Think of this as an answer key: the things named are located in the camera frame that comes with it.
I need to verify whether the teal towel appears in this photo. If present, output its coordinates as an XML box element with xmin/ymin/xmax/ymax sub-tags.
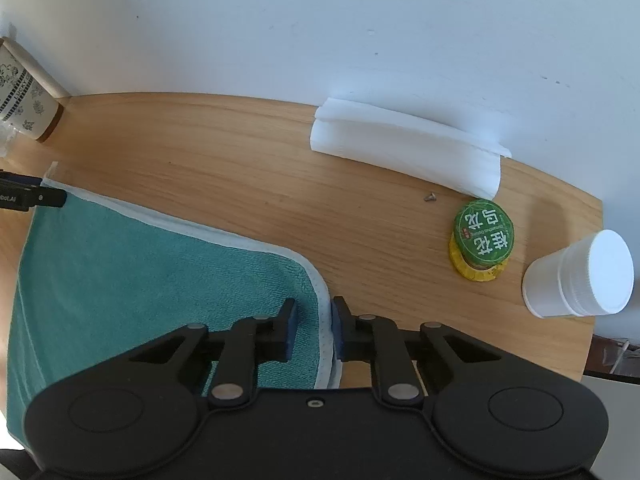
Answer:
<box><xmin>6</xmin><ymin>161</ymin><xmax>343</xmax><ymax>448</ymax></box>

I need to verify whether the white tissue pack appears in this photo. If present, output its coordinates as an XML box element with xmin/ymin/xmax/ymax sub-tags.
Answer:
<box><xmin>309</xmin><ymin>96</ymin><xmax>513</xmax><ymax>200</ymax></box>

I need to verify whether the white plastic bottle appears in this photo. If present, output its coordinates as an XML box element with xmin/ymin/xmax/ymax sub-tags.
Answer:
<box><xmin>521</xmin><ymin>229</ymin><xmax>636</xmax><ymax>319</ymax></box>

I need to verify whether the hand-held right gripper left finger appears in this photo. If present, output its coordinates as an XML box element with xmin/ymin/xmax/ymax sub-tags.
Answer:
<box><xmin>127</xmin><ymin>297</ymin><xmax>298</xmax><ymax>408</ymax></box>

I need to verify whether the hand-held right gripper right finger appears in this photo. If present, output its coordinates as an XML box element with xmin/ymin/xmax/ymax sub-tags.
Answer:
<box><xmin>331</xmin><ymin>296</ymin><xmax>501</xmax><ymax>407</ymax></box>

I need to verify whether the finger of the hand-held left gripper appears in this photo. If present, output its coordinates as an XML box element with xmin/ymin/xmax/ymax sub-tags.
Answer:
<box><xmin>29</xmin><ymin>187</ymin><xmax>67</xmax><ymax>209</ymax></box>
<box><xmin>0</xmin><ymin>170</ymin><xmax>45</xmax><ymax>186</ymax></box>

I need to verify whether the white tumbler with red lid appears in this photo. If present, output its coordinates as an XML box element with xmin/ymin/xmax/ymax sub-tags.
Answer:
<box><xmin>0</xmin><ymin>40</ymin><xmax>65</xmax><ymax>144</ymax></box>

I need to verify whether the small green bottle yellow cap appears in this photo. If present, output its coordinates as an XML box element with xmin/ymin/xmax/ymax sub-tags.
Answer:
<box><xmin>447</xmin><ymin>199</ymin><xmax>516</xmax><ymax>282</ymax></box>

